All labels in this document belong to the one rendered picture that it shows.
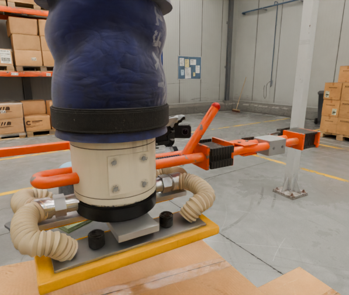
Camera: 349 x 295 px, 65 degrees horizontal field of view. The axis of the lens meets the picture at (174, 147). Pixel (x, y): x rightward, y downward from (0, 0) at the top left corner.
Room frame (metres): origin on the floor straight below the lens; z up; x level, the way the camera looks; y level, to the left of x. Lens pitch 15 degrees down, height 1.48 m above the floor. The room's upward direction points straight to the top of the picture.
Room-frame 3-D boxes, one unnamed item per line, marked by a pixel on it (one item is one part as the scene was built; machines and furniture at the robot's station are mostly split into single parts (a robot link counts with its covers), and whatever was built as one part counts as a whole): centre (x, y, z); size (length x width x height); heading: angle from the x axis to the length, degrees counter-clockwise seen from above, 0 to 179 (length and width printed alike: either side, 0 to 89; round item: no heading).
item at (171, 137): (0.90, 0.06, 1.29); 0.12 x 0.09 x 0.08; 30
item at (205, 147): (0.67, -0.09, 1.29); 0.10 x 0.08 x 0.06; 30
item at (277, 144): (0.78, -0.28, 1.28); 0.07 x 0.07 x 0.04; 30
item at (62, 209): (0.54, 0.12, 1.23); 0.34 x 0.25 x 0.06; 120
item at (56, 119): (0.55, 0.13, 1.41); 0.23 x 0.23 x 0.04
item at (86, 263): (0.46, 0.08, 1.19); 0.34 x 0.10 x 0.05; 120
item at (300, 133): (0.84, -0.40, 1.29); 0.08 x 0.07 x 0.05; 120
